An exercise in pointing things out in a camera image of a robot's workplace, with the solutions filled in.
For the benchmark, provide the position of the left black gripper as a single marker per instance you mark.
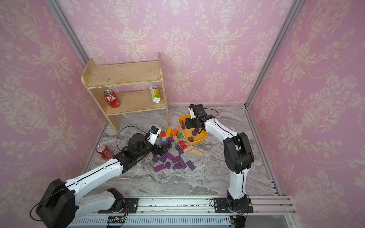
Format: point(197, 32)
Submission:
point(158, 151)

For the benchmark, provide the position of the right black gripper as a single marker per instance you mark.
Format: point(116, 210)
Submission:
point(189, 123)

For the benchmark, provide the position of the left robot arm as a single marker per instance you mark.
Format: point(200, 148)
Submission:
point(65, 201)

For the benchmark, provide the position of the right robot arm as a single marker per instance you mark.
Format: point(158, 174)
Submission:
point(238, 155)

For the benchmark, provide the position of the yellow plastic storage bin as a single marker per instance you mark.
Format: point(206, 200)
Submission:
point(199, 138)

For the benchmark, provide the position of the purple brick centre long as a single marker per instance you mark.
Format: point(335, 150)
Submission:
point(169, 156)

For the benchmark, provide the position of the red long brick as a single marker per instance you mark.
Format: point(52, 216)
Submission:
point(162, 134)

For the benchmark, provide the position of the beige wood brick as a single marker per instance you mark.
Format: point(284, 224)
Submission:
point(175, 139)

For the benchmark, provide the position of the yellow long brick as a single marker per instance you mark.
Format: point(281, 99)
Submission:
point(168, 132)

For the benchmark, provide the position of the orange brick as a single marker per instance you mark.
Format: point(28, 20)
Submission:
point(174, 132)

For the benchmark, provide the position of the small red brick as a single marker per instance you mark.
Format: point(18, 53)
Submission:
point(183, 145)

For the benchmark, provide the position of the purple small square brick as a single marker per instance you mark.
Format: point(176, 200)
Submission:
point(167, 165)

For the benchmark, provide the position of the natural wood brick small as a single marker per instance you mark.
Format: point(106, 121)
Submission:
point(187, 149)

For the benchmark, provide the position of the purple triangle brick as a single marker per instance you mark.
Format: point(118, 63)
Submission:
point(177, 166)

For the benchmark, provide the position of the engraved natural wood brick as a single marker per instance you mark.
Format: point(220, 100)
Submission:
point(196, 152)

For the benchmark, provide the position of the green white juice carton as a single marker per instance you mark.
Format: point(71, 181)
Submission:
point(155, 94)

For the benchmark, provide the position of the red cola can on floor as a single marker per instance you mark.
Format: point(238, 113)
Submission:
point(103, 151)

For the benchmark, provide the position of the wooden two-tier shelf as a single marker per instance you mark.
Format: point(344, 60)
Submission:
point(98, 78)

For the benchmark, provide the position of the red cola can on shelf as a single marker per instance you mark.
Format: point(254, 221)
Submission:
point(111, 98)

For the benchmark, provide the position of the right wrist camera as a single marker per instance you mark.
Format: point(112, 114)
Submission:
point(192, 111)

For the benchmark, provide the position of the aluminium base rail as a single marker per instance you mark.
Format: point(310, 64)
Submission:
point(192, 212)

